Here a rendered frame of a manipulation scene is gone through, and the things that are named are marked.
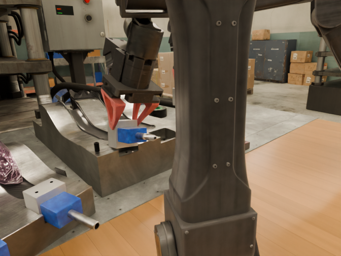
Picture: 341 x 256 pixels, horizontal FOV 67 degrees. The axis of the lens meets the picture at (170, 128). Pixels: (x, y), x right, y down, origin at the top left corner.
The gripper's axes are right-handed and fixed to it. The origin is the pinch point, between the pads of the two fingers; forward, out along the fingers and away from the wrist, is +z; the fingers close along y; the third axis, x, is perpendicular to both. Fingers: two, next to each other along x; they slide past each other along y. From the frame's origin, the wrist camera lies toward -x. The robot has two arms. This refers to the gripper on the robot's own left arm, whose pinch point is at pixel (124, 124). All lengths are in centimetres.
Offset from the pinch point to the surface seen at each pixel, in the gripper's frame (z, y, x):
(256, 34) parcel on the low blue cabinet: 8, -635, -413
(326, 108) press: 57, -415, -87
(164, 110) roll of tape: 16, -40, -32
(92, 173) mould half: 10.6, 5.7, 1.6
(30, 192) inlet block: 6.0, 18.4, 7.5
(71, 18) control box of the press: -1, -19, -92
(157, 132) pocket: 4.6, -11.4, -1.9
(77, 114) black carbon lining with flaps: 11.1, 0.0, -23.3
